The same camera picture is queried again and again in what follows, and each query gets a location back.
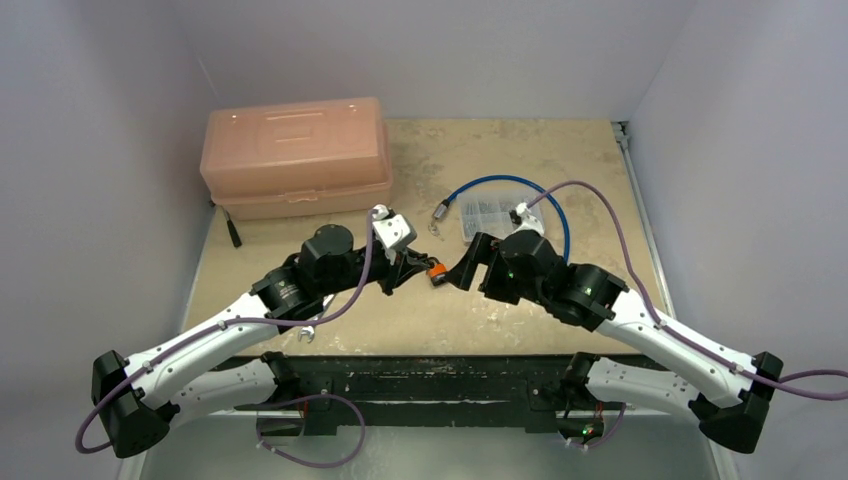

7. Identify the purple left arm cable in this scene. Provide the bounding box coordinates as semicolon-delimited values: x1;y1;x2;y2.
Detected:
74;205;389;456

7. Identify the clear plastic screw organizer box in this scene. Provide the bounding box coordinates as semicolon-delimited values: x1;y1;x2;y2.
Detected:
452;189;535;244

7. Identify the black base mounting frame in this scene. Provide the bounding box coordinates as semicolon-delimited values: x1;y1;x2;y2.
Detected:
244;352;621;435

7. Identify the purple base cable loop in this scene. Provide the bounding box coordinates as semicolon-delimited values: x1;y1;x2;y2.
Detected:
255;390;368;469

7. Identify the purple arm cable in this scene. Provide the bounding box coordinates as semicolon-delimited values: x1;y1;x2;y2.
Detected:
74;205;389;456
523;180;848;402

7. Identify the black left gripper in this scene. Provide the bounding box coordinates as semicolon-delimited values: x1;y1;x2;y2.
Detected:
321;243;426;297

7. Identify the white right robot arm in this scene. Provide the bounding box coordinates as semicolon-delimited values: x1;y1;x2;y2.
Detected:
444;231;783;454

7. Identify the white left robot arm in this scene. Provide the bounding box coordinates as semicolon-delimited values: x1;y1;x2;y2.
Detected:
83;217;437;459

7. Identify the blue cable lock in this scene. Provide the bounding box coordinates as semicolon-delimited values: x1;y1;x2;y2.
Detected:
429;174;545;244

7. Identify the black-handled tool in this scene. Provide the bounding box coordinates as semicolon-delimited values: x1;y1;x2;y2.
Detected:
221;208;243;249

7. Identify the orange plastic toolbox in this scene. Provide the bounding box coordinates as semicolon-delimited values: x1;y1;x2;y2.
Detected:
200;97;393;220

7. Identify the orange black padlock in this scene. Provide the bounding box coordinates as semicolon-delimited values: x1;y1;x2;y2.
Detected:
427;263;448;287

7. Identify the silver open-end wrench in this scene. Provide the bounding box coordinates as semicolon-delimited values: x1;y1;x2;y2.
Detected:
297;295;336;343

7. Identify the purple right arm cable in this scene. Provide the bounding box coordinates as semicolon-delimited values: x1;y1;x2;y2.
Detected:
523;180;848;402

